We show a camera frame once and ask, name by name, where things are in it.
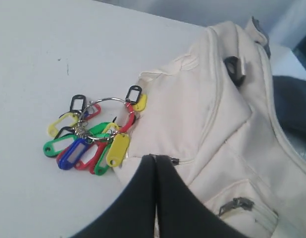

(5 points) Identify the cream fabric duffel bag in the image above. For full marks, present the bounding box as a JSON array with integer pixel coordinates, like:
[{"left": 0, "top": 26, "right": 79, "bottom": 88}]
[{"left": 114, "top": 18, "right": 306, "bottom": 238}]

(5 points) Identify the colourful key tag bunch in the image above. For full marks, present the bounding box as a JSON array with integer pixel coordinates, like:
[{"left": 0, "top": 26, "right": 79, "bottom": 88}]
[{"left": 43, "top": 85, "right": 147, "bottom": 176}]

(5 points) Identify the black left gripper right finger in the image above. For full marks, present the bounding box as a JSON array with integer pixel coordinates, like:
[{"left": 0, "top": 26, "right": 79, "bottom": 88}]
[{"left": 155, "top": 156, "right": 245, "bottom": 238}]

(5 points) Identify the white background curtain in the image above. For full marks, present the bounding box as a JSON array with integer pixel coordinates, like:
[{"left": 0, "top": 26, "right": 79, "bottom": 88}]
[{"left": 108, "top": 0, "right": 306, "bottom": 49}]

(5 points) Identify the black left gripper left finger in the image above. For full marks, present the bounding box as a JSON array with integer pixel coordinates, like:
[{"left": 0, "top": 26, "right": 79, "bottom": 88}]
[{"left": 73, "top": 155, "right": 156, "bottom": 238}]

